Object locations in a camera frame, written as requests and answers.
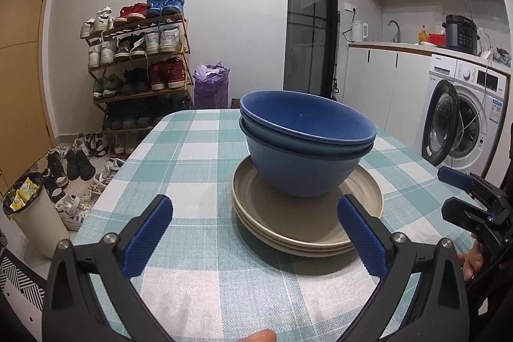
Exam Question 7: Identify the white trash bin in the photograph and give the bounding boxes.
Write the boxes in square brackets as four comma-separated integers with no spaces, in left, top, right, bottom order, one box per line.
[2,171,71,260]

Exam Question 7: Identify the wooden shoe rack with shoes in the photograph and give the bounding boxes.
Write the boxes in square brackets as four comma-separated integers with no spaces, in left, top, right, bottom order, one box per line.
[79,0,193,156]

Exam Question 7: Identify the black white patterned rug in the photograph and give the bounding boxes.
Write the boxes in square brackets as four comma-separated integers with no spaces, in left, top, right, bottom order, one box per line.
[0,254,46,311]

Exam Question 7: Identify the white kitchen countertop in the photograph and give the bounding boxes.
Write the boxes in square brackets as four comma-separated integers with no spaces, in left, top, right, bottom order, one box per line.
[348,41,513,70]

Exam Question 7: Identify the grey cloth bundle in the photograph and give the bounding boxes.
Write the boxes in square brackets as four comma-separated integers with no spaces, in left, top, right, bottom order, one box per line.
[494,46,513,68]

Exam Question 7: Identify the light blue bowl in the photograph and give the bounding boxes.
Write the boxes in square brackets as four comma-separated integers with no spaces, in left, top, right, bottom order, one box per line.
[244,138,361,197]

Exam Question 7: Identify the person's right hand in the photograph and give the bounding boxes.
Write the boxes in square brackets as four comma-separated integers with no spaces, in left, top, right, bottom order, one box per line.
[457,250,487,282]

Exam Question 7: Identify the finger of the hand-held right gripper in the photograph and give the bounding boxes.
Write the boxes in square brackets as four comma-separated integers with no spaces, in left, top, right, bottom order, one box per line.
[441,197,501,234]
[437,166,487,194]

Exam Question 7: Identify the white base cabinets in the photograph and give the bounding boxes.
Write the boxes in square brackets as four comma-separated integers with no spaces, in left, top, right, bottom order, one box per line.
[342,46,431,156]

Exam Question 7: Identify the white washing machine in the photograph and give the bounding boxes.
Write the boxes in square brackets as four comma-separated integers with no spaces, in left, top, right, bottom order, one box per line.
[421,54,513,182]

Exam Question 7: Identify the white electric kettle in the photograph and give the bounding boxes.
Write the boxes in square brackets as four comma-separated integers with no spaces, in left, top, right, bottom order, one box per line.
[351,20,369,43]

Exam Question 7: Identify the black framed glass door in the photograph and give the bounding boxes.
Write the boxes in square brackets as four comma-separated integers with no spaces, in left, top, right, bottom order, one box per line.
[282,0,339,102]

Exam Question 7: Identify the upright stick vacuum cleaner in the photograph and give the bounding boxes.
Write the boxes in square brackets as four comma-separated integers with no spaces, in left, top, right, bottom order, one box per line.
[331,11,341,102]

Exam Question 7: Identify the scattered pile of shoes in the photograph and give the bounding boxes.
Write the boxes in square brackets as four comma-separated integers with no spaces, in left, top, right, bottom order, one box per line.
[42,131,125,232]

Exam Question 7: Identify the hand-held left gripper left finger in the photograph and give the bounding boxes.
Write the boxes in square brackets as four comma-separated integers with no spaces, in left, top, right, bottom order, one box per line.
[42,195,174,342]

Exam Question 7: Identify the purple plastic bag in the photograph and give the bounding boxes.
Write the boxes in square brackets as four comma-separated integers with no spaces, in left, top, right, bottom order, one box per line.
[193,62,230,110]

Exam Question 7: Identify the teal checked tablecloth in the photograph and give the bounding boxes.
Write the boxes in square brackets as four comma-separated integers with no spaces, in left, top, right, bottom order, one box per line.
[74,109,482,342]

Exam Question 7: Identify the black pressure cooker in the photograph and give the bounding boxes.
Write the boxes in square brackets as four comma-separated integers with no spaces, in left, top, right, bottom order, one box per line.
[442,14,480,56]

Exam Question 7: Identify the cream round plate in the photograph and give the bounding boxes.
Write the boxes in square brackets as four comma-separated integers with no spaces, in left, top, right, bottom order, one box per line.
[231,158,384,242]
[240,214,355,258]
[234,202,359,251]

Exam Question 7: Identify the yellow wooden door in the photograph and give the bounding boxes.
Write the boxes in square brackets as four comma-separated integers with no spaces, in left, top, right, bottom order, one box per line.
[0,0,67,198]

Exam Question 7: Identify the person's left hand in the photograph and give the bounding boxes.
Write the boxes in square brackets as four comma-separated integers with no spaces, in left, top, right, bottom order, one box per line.
[236,329,277,342]

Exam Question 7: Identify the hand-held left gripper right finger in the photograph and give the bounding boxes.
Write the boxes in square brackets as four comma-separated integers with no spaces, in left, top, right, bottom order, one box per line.
[337,195,469,342]

